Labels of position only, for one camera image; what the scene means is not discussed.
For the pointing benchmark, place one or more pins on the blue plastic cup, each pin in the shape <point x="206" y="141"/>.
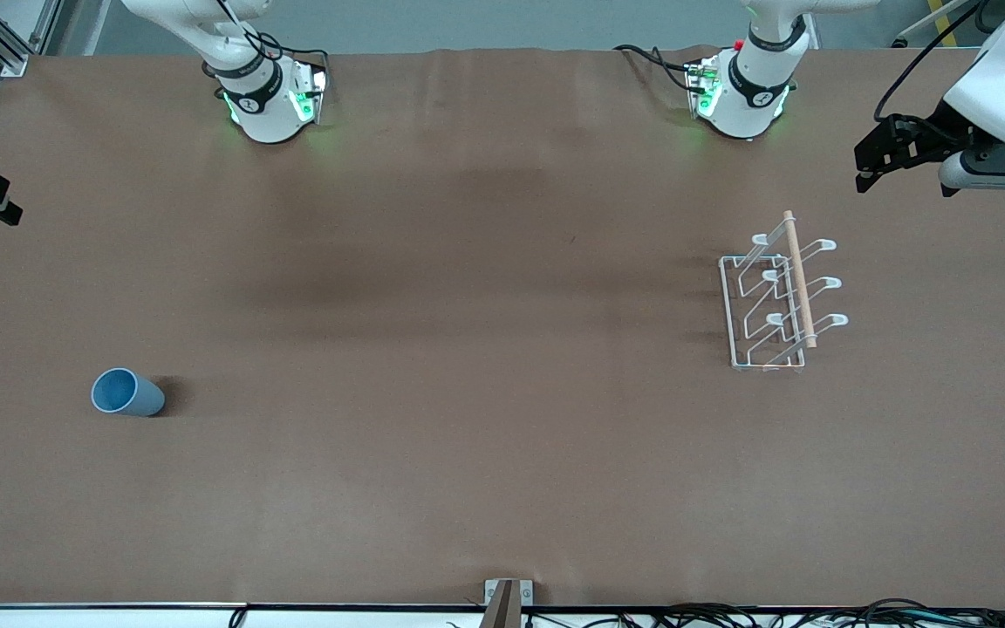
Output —
<point x="140" y="397"/>

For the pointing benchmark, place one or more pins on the grey metal bar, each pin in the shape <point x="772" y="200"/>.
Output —
<point x="914" y="33"/>

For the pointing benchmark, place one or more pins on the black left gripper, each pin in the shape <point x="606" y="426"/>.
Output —
<point x="940" y="128"/>

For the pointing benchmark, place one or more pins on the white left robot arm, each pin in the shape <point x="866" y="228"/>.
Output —
<point x="751" y="87"/>

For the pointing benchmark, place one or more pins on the grey metal bracket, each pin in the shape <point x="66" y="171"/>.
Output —
<point x="491" y="591"/>

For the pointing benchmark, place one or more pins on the brown table cover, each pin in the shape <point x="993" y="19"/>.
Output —
<point x="468" y="436"/>

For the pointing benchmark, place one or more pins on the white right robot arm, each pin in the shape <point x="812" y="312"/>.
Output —
<point x="249" y="105"/>

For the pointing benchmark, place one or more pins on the brown post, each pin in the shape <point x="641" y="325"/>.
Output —
<point x="502" y="610"/>

